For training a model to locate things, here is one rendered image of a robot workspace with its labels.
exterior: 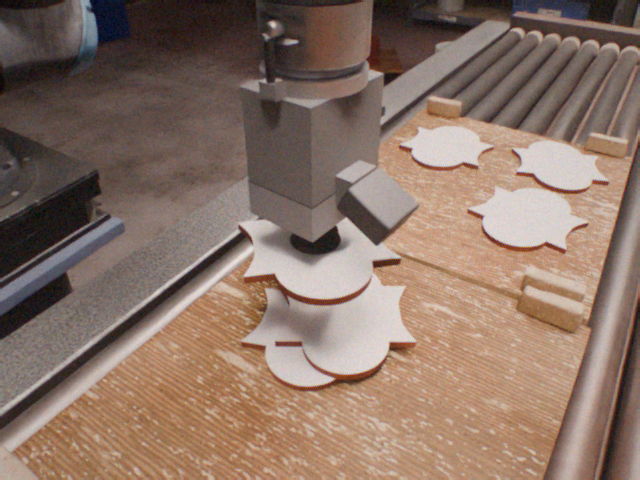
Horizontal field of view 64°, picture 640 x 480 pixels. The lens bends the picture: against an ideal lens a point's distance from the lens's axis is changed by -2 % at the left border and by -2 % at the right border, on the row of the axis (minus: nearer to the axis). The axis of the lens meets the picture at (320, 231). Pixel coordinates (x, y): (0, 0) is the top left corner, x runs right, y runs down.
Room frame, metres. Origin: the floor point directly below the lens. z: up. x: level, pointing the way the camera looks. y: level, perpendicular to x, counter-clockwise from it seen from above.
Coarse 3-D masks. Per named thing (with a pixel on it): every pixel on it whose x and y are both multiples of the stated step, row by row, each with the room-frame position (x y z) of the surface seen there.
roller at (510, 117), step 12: (564, 48) 1.34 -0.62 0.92; (576, 48) 1.39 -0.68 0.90; (552, 60) 1.24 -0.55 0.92; (564, 60) 1.27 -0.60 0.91; (540, 72) 1.15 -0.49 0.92; (552, 72) 1.17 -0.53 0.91; (528, 84) 1.07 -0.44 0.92; (540, 84) 1.08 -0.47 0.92; (516, 96) 1.01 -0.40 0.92; (528, 96) 1.01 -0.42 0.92; (540, 96) 1.06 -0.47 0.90; (504, 108) 0.95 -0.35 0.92; (516, 108) 0.94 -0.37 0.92; (528, 108) 0.98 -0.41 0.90; (504, 120) 0.88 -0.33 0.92; (516, 120) 0.91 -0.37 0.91
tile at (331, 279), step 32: (256, 224) 0.38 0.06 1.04; (352, 224) 0.38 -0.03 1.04; (256, 256) 0.33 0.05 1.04; (288, 256) 0.33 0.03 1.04; (320, 256) 0.33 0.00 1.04; (352, 256) 0.33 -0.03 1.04; (384, 256) 0.33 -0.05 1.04; (288, 288) 0.29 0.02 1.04; (320, 288) 0.29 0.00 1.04; (352, 288) 0.29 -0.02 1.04
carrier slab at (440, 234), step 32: (416, 128) 0.81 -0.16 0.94; (480, 128) 0.81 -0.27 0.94; (384, 160) 0.70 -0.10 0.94; (480, 160) 0.70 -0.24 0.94; (512, 160) 0.70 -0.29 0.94; (608, 160) 0.70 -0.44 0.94; (416, 192) 0.61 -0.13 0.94; (448, 192) 0.61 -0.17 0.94; (480, 192) 0.61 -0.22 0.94; (608, 192) 0.61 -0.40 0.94; (416, 224) 0.53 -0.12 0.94; (448, 224) 0.53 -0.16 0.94; (480, 224) 0.53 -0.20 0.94; (608, 224) 0.53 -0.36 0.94; (416, 256) 0.47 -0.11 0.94; (448, 256) 0.47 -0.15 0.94; (480, 256) 0.47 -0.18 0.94; (512, 256) 0.47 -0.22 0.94; (544, 256) 0.47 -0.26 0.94; (576, 256) 0.47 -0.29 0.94; (512, 288) 0.41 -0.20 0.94
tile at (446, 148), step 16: (448, 128) 0.79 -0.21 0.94; (400, 144) 0.73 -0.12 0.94; (416, 144) 0.73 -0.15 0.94; (432, 144) 0.73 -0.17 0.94; (448, 144) 0.73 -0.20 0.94; (464, 144) 0.73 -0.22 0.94; (480, 144) 0.73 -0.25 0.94; (416, 160) 0.69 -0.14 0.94; (432, 160) 0.68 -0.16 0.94; (448, 160) 0.68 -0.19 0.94; (464, 160) 0.68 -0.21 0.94
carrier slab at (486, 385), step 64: (192, 320) 0.37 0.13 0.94; (256, 320) 0.37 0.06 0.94; (448, 320) 0.37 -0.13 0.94; (512, 320) 0.36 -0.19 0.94; (128, 384) 0.29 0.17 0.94; (192, 384) 0.29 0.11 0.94; (256, 384) 0.29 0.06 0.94; (384, 384) 0.29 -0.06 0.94; (448, 384) 0.29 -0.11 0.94; (512, 384) 0.29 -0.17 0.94; (64, 448) 0.23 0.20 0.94; (128, 448) 0.23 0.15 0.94; (192, 448) 0.23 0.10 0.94; (256, 448) 0.23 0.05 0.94; (320, 448) 0.23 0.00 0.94; (384, 448) 0.23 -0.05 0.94; (448, 448) 0.23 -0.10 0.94; (512, 448) 0.23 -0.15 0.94
